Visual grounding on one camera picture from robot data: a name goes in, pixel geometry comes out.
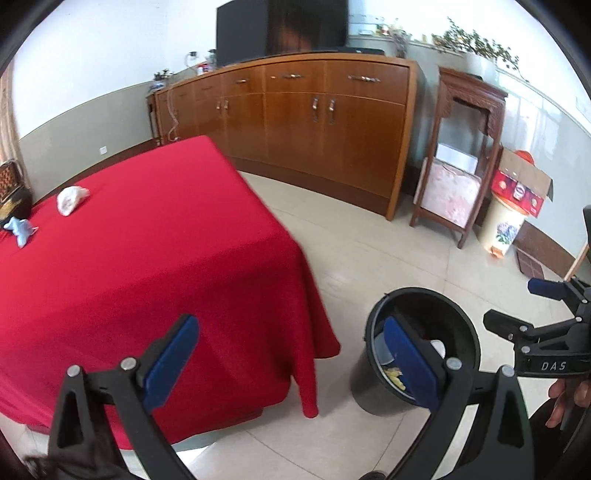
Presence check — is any beige curtain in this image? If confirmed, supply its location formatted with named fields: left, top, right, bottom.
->
left=0, top=69, right=21, bottom=162

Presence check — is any red tablecloth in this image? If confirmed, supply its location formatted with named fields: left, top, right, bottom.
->
left=0, top=135, right=341, bottom=450

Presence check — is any white floral waste bin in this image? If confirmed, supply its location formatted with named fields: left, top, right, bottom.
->
left=480, top=194, right=527, bottom=258

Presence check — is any light blue crumpled wrapper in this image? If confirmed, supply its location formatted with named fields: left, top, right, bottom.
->
left=4, top=217, right=38, bottom=248

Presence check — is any open cardboard box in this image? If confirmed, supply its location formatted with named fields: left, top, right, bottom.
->
left=490, top=148, right=554, bottom=217

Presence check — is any black flat television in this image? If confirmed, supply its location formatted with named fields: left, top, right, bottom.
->
left=216, top=0, right=349, bottom=68

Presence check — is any wooden sideboard cabinet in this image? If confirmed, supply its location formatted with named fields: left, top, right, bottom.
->
left=147, top=52, right=424, bottom=221

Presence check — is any person's right hand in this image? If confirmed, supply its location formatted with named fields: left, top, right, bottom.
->
left=547, top=377, right=591, bottom=431

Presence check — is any white hanging cable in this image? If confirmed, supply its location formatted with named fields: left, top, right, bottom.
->
left=167, top=88, right=182, bottom=142

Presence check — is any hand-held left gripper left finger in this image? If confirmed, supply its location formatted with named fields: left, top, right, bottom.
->
left=48, top=315, right=200, bottom=480

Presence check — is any black basket with handle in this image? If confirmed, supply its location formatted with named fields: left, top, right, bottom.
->
left=0, top=159, right=33, bottom=219

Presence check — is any black trash bin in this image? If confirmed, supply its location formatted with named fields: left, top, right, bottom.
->
left=349, top=287, right=481, bottom=416

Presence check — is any white flat box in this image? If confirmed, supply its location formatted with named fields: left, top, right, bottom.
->
left=435, top=143, right=479, bottom=174

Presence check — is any vase with dried flowers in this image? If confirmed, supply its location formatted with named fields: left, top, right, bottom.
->
left=390, top=30, right=410, bottom=59

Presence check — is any clear glass tank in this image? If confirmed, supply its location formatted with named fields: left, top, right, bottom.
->
left=348, top=14, right=385, bottom=38

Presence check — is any person's dark clothing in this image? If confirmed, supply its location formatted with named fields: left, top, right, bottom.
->
left=526, top=401, right=591, bottom=480

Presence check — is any pink floral cushion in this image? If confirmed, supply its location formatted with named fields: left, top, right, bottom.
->
left=423, top=161, right=479, bottom=226

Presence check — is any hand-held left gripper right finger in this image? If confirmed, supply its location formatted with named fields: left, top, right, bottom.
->
left=369, top=316, right=537, bottom=480

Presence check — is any potted green plant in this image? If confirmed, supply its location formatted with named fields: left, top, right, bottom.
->
left=433, top=17, right=528, bottom=82

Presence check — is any white crumpled paper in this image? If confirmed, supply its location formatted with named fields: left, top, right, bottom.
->
left=56, top=186, right=90, bottom=216

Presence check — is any dark brown floor mat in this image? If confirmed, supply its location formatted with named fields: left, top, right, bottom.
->
left=515, top=249, right=548, bottom=278

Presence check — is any dark wooden side stand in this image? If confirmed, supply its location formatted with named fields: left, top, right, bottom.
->
left=410, top=66, right=509, bottom=250

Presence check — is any wooden frame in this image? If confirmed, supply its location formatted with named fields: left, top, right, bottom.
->
left=561, top=242, right=591, bottom=281

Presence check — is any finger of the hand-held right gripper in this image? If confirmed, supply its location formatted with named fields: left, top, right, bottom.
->
left=483, top=310, right=591, bottom=378
left=527, top=276, right=591, bottom=319

